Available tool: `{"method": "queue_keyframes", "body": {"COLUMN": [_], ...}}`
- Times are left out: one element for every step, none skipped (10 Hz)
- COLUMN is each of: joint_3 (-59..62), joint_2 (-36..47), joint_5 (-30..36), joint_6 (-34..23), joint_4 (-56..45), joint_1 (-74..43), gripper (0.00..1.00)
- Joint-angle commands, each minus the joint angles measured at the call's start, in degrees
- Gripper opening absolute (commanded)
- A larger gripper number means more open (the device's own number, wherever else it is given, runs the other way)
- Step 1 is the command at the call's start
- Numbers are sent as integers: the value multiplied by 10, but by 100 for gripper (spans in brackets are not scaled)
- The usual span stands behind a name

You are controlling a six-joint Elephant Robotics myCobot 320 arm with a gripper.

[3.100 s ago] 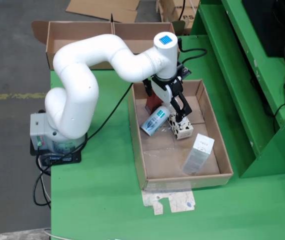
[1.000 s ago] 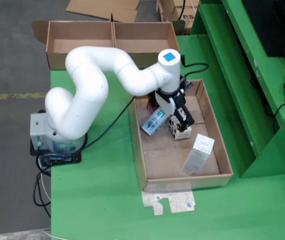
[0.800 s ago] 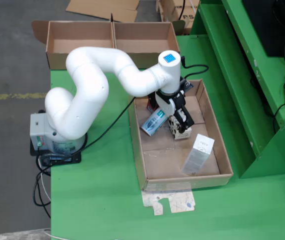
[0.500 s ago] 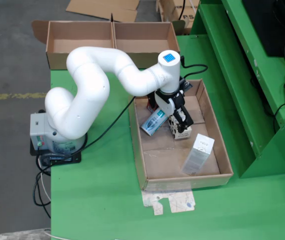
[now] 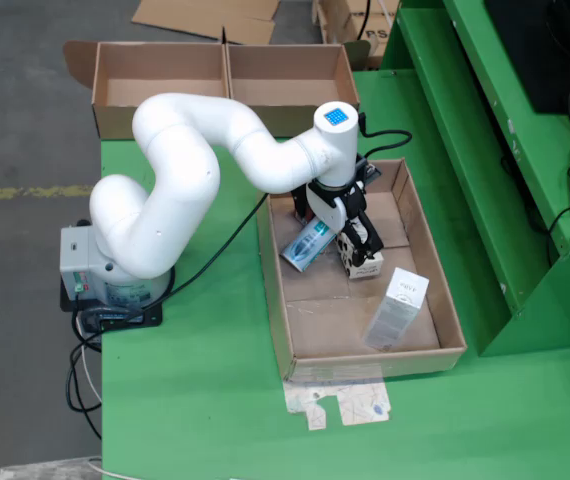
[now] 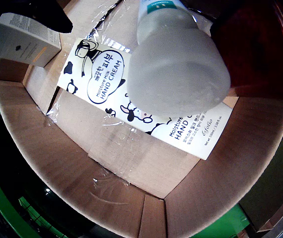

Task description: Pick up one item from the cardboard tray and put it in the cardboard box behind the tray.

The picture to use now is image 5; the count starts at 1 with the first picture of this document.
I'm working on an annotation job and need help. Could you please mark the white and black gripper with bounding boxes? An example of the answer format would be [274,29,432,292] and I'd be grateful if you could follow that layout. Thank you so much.
[304,177,385,269]

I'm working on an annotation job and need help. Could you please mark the cow print hand cream box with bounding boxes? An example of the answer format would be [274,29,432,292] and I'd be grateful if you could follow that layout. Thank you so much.
[335,227,385,281]

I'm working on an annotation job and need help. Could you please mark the frosted cap teal label bottle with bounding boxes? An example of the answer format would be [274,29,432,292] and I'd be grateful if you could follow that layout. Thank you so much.
[279,218,339,274]

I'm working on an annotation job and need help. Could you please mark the shallow cardboard tray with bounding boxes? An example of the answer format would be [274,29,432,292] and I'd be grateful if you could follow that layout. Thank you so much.
[256,158,468,384]

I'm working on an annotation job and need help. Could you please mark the divided cardboard box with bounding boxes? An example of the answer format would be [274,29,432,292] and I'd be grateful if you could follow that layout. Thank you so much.
[62,38,372,140]

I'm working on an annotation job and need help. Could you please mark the printed brown cardboard box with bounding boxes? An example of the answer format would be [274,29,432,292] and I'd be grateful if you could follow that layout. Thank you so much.
[312,0,401,71]

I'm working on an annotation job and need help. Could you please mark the small open cardboard box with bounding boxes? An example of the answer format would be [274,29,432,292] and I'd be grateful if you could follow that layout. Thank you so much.
[131,0,282,46]

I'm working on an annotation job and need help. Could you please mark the grey controller box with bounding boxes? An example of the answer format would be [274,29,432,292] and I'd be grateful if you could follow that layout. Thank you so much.
[59,225,104,301]

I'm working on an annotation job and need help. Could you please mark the tall white carton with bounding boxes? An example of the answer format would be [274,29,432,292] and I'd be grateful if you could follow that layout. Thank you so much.
[363,266,430,353]

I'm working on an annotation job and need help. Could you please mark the dark red carton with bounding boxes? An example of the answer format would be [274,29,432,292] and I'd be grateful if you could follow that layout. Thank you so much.
[292,189,316,224]

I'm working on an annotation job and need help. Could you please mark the green metal shelf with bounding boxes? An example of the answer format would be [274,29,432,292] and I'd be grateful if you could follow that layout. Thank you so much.
[379,0,570,357]

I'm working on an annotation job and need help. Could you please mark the flattened printed carton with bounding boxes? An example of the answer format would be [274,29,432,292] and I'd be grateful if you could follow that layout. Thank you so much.
[283,375,393,432]

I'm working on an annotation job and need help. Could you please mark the black monitor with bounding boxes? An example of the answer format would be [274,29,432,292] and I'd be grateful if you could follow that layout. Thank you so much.
[482,0,570,115]

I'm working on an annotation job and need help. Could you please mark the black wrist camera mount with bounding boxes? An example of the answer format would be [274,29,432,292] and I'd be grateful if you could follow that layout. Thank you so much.
[354,152,384,184]

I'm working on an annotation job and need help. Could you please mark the black plug cable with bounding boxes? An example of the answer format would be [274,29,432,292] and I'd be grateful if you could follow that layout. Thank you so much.
[357,112,414,156]

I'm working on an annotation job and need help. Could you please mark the long black cable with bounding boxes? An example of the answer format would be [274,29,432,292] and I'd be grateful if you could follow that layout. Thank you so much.
[134,192,270,321]

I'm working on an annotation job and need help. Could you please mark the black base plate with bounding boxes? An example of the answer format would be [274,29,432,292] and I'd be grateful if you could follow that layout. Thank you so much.
[59,277,164,332]

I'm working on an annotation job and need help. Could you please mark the white cable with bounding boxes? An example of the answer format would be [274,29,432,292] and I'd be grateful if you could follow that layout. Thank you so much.
[82,344,131,480]

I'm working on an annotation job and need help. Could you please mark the black power cable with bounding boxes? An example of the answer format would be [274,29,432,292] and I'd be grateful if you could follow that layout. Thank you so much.
[66,324,104,441]

